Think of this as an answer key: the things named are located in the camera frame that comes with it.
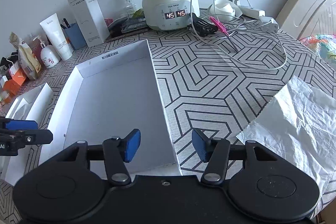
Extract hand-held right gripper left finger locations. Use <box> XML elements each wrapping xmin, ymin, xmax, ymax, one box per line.
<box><xmin>54</xmin><ymin>129</ymin><xmax>141</xmax><ymax>187</ymax></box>

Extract beige snack bag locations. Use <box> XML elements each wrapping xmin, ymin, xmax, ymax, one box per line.
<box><xmin>10</xmin><ymin>32</ymin><xmax>43</xmax><ymax>80</ymax></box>

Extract white pump bottle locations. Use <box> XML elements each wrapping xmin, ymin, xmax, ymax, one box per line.
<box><xmin>39</xmin><ymin>35</ymin><xmax>62</xmax><ymax>68</ymax></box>

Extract white charger adapter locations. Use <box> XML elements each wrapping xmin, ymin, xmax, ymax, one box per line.
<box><xmin>259</xmin><ymin>16</ymin><xmax>279</xmax><ymax>32</ymax></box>

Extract crumpled white tissue paper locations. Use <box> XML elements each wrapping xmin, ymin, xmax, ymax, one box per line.
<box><xmin>236</xmin><ymin>75</ymin><xmax>336</xmax><ymax>220</ymax></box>

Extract white tape roll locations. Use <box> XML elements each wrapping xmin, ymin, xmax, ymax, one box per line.
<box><xmin>208</xmin><ymin>0</ymin><xmax>243</xmax><ymax>22</ymax></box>

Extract tall white carton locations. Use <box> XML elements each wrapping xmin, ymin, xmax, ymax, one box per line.
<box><xmin>66</xmin><ymin>0</ymin><xmax>111</xmax><ymax>48</ymax></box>

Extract orange box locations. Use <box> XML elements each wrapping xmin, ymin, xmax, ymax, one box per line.
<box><xmin>7</xmin><ymin>67</ymin><xmax>28</xmax><ymax>95</ymax></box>

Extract large white cardboard box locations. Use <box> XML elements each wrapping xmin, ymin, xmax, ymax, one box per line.
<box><xmin>39</xmin><ymin>39</ymin><xmax>183</xmax><ymax>178</ymax></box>

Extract blue pen holder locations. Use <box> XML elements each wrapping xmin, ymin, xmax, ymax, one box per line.
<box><xmin>64</xmin><ymin>23</ymin><xmax>87</xmax><ymax>51</ymax></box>

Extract patterned desktop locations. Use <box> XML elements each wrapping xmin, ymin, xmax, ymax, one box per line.
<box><xmin>0</xmin><ymin>7</ymin><xmax>336</xmax><ymax>224</ymax></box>

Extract black hair clip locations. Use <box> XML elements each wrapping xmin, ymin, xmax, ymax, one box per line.
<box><xmin>189</xmin><ymin>12</ymin><xmax>220</xmax><ymax>37</ymax></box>

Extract colourful knitted blanket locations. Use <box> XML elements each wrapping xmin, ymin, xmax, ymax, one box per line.
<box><xmin>299</xmin><ymin>33</ymin><xmax>336</xmax><ymax>67</ymax></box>

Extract white box lid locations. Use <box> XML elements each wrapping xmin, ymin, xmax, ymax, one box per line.
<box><xmin>0</xmin><ymin>82</ymin><xmax>54</xmax><ymax>187</ymax></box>

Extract white cosmetic tube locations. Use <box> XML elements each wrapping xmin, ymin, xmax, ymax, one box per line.
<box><xmin>39</xmin><ymin>13</ymin><xmax>73</xmax><ymax>61</ymax></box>

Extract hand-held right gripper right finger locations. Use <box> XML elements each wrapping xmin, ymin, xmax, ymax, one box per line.
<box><xmin>191</xmin><ymin>129</ymin><xmax>278</xmax><ymax>186</ymax></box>

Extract clear spray bottle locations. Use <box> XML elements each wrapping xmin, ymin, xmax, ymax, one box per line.
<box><xmin>123</xmin><ymin>0</ymin><xmax>138</xmax><ymax>20</ymax></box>

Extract beige bed headboard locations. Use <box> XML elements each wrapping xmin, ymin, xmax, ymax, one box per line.
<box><xmin>276</xmin><ymin>0</ymin><xmax>336</xmax><ymax>41</ymax></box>

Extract pink scissors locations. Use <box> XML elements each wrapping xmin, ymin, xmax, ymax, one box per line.
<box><xmin>209</xmin><ymin>16</ymin><xmax>240</xmax><ymax>53</ymax></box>

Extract white power strip with cables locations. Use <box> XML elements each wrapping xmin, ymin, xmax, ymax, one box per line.
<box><xmin>190</xmin><ymin>0</ymin><xmax>288</xmax><ymax>72</ymax></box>

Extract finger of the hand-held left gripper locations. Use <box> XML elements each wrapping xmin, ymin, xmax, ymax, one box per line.
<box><xmin>0</xmin><ymin>130</ymin><xmax>53</xmax><ymax>147</ymax></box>
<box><xmin>0</xmin><ymin>119</ymin><xmax>39</xmax><ymax>132</ymax></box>

